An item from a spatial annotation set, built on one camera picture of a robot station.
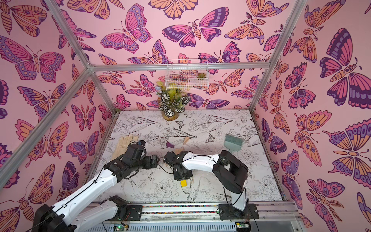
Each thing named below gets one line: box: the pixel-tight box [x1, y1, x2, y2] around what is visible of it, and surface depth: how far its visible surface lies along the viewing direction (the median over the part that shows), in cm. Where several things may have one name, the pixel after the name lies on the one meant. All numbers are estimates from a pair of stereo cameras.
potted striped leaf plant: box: [155, 81, 191, 121], surface depth 98 cm
